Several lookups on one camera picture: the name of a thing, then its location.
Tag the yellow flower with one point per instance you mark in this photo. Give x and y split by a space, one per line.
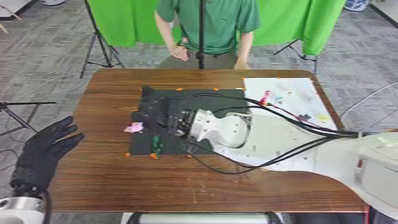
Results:
322 117

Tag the black light stand tripod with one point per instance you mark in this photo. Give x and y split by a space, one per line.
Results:
96 33

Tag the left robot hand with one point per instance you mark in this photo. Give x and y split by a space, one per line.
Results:
45 153

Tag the blue flower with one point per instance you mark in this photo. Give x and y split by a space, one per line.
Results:
277 99

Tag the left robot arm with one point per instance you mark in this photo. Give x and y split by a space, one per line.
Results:
18 210

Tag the pink flower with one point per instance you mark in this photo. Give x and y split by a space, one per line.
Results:
265 97
133 127

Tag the green sprig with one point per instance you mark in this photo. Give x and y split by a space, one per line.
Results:
155 142

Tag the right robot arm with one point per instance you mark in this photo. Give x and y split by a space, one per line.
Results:
284 140

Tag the dark mat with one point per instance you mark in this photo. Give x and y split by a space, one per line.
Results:
148 146

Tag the white sheet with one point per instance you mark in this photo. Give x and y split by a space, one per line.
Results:
293 90

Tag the black stand pole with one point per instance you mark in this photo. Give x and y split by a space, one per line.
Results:
201 33

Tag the person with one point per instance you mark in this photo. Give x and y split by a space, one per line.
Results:
213 26

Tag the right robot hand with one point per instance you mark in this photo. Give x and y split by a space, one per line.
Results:
155 115

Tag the black backdrop stand legs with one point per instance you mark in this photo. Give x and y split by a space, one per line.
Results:
302 56

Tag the pale grey bar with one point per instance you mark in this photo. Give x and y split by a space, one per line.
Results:
201 218

